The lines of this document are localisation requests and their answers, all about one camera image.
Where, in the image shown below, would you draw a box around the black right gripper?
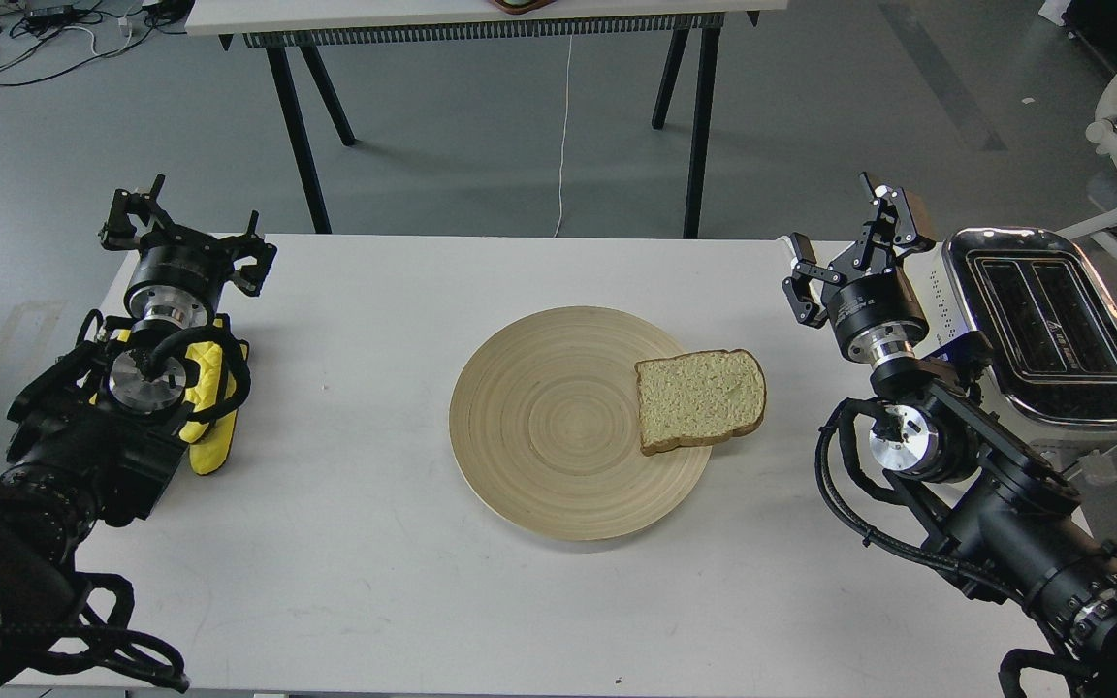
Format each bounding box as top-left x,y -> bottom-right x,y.
782,173 -> 937,374

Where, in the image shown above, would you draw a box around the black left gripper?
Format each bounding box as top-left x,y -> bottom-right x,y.
99,174 -> 276,327

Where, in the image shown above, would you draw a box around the slice of bread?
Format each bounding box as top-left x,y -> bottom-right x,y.
634,348 -> 768,456

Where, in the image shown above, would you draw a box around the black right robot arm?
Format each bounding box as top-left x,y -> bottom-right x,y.
782,173 -> 1117,697

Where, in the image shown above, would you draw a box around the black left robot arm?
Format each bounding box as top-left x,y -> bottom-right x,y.
0,175 -> 276,692

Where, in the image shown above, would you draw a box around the white chrome toaster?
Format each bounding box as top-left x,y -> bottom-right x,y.
903,227 -> 1117,474

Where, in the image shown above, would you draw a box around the white background table black legs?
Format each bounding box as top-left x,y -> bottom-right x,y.
183,1 -> 787,239

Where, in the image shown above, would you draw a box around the round wooden plate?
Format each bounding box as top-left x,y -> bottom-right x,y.
448,306 -> 712,542

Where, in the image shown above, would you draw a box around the brown object on background table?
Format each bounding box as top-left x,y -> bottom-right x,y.
491,0 -> 553,15

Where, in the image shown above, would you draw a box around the cables and adapters on floor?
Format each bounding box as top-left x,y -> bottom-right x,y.
0,0 -> 195,98

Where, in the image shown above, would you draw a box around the white hanging cable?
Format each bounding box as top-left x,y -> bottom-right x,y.
553,35 -> 575,238

